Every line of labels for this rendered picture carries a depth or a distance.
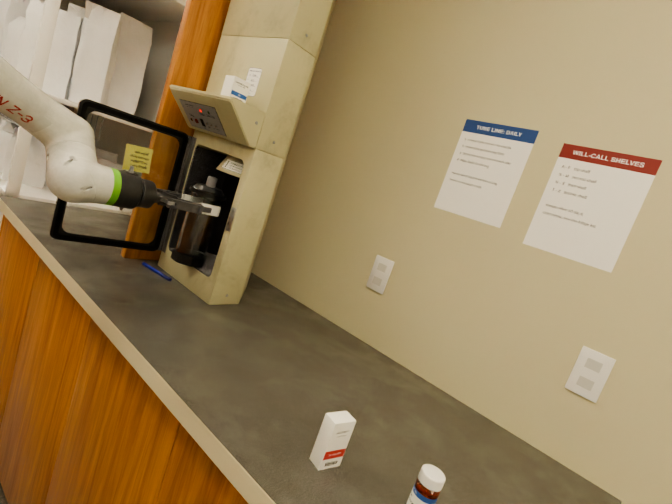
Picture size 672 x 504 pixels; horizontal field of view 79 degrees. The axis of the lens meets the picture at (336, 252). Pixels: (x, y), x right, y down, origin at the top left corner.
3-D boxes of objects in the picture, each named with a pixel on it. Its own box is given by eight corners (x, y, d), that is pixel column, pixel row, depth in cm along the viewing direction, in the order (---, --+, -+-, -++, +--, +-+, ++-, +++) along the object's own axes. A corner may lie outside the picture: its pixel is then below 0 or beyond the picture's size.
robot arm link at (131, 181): (100, 202, 104) (114, 213, 99) (111, 159, 103) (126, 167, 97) (124, 207, 109) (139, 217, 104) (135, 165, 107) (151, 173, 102)
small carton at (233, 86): (235, 103, 114) (241, 82, 113) (244, 105, 110) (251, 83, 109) (219, 96, 110) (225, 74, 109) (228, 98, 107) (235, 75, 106)
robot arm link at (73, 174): (39, 207, 90) (58, 179, 85) (35, 162, 95) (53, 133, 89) (106, 217, 102) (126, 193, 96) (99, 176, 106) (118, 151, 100)
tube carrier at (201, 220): (195, 253, 131) (214, 190, 129) (213, 265, 125) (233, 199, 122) (163, 250, 123) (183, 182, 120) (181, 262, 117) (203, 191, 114)
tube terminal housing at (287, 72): (218, 268, 157) (277, 70, 146) (271, 303, 138) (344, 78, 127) (157, 264, 137) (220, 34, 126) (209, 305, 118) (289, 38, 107)
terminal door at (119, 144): (157, 252, 135) (190, 134, 129) (48, 238, 113) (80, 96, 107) (157, 251, 135) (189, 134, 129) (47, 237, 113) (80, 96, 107)
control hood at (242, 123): (194, 129, 130) (202, 98, 129) (256, 148, 111) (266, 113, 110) (160, 117, 121) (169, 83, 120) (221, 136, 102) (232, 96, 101)
